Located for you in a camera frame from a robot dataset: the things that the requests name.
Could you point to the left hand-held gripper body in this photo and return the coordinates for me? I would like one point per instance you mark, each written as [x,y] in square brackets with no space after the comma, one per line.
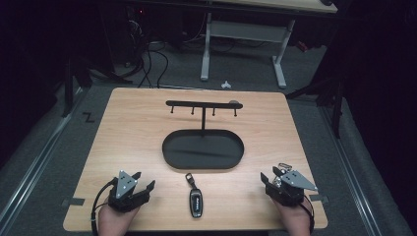
[124,190]

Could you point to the black key rack with tray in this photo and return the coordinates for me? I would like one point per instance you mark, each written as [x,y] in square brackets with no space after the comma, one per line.
[203,154]

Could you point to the metal floor rail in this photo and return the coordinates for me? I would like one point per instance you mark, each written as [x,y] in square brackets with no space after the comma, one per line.
[350,164]
[36,157]

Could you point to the black tape strip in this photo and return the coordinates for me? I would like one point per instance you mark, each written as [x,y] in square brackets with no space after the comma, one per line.
[318,198]
[73,202]

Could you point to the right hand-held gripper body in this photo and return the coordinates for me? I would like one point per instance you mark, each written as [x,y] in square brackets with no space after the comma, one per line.
[290,193]

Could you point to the small red object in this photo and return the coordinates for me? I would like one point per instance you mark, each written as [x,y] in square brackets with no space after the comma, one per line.
[302,46]

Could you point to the person's right hand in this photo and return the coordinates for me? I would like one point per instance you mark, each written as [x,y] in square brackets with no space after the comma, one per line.
[296,219]

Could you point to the black car key fob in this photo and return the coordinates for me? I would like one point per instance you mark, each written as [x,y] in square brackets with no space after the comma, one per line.
[195,203]

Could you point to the white-legged desk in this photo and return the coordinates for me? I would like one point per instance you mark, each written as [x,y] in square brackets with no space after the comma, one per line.
[249,31]

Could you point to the small white object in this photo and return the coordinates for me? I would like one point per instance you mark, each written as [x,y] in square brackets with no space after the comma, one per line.
[226,85]

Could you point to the person's left hand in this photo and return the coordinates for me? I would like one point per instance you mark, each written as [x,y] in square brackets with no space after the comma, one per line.
[113,223]

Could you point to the black metal stand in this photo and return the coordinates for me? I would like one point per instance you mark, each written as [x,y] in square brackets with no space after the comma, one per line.
[68,88]
[337,108]

